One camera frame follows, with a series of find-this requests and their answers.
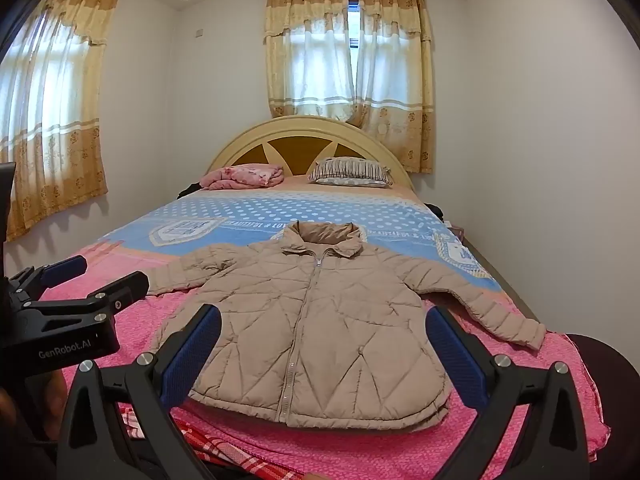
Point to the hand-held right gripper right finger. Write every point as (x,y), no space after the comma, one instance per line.
(460,355)

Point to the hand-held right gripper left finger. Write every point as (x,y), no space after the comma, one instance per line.
(192,350)

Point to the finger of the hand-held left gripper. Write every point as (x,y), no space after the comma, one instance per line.
(120,290)
(62,270)

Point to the beige quilted puffer jacket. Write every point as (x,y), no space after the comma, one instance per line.
(320,335)

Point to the red plaid cloth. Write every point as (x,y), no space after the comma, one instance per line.
(160,435)

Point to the black cloth bundle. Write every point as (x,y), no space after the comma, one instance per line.
(190,190)

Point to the wide yellow sheer curtain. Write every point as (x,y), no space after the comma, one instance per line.
(55,135)

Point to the blue pink printed bed sheet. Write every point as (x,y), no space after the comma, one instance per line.
(240,210)

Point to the dark clutter pile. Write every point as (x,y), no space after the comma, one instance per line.
(437,212)

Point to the pink floral folded blanket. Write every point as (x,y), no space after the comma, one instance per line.
(245,176)

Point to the striped dotted pillow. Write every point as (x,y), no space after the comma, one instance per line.
(350,172)

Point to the cream arched bed headboard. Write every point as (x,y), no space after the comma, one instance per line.
(300,127)

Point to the long yellow curtain panel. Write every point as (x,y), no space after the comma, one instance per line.
(395,85)

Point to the short yellow curtain panel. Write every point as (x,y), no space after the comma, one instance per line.
(310,60)

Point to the glass window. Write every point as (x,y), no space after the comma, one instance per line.
(354,20)

